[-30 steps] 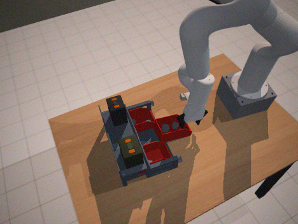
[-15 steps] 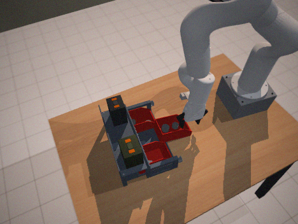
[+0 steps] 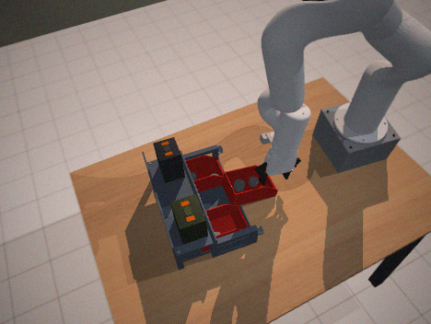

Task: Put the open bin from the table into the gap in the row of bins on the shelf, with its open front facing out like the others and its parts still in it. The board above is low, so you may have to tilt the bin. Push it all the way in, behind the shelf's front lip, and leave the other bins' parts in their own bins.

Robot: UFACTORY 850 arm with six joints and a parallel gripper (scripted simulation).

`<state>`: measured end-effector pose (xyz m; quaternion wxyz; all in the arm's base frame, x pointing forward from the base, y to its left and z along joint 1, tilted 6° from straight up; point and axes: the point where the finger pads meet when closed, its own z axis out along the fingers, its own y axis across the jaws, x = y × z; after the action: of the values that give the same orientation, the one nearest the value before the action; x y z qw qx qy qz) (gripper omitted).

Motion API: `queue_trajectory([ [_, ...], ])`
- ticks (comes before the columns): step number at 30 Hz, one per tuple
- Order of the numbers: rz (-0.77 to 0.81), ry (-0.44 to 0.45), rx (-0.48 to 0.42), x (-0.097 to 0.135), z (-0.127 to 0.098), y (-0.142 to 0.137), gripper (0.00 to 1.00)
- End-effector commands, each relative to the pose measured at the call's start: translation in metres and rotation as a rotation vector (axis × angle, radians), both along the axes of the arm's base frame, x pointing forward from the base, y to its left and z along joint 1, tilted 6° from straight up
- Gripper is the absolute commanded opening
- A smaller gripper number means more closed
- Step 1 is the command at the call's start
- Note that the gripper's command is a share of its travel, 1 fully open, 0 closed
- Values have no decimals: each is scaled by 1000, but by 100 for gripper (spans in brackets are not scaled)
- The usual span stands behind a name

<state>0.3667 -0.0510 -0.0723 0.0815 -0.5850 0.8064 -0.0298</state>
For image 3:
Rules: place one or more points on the dark grey tool case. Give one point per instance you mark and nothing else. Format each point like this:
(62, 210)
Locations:
(169, 159)

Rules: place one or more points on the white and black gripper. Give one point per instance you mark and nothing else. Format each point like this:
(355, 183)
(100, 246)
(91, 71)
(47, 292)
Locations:
(275, 164)

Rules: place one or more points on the red bin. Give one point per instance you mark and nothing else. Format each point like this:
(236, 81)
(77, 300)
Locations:
(204, 167)
(249, 194)
(226, 219)

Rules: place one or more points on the olive green tool case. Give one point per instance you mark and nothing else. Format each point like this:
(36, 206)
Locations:
(189, 218)

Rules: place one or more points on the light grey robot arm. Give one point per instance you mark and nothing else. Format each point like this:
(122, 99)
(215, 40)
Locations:
(406, 46)

